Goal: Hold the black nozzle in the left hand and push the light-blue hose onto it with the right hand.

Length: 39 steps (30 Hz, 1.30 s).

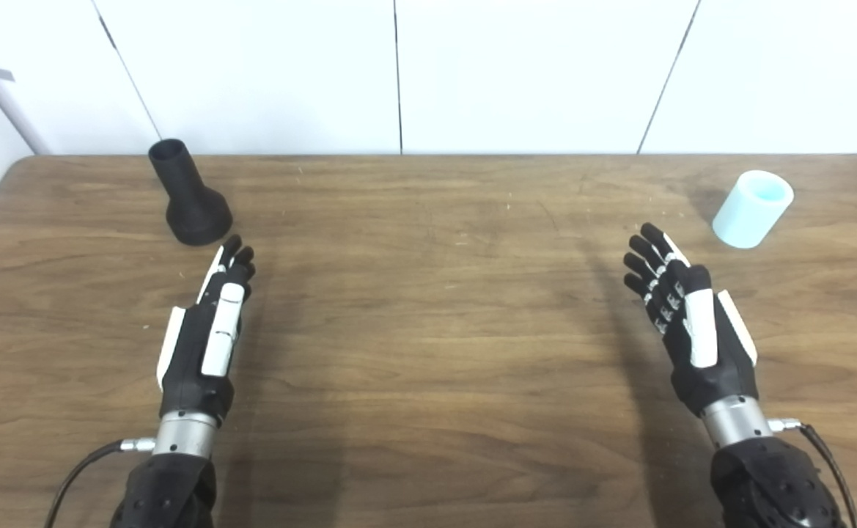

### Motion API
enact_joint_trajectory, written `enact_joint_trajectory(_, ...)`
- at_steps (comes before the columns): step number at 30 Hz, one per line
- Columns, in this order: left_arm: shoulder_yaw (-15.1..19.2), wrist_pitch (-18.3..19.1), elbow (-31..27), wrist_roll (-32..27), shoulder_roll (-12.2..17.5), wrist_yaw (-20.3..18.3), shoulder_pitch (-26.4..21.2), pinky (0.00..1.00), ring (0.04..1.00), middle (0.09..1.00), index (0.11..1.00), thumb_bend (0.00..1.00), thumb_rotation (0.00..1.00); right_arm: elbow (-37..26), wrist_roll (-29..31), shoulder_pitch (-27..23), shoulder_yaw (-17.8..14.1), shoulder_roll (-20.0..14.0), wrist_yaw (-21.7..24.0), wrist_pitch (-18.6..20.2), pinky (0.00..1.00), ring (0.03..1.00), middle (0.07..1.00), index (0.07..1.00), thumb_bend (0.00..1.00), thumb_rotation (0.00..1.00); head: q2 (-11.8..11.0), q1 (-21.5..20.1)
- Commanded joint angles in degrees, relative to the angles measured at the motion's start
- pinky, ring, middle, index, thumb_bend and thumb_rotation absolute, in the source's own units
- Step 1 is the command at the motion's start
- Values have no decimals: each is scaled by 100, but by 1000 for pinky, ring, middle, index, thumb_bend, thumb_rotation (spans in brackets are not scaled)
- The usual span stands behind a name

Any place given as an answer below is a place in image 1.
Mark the black flared nozzle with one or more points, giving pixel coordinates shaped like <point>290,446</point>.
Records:
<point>193,213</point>

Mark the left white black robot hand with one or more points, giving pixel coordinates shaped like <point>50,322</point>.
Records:
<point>193,359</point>

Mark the white wall corner trim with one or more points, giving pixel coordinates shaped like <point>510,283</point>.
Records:
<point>3,92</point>

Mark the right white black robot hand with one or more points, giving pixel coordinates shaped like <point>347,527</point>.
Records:
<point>721,367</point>

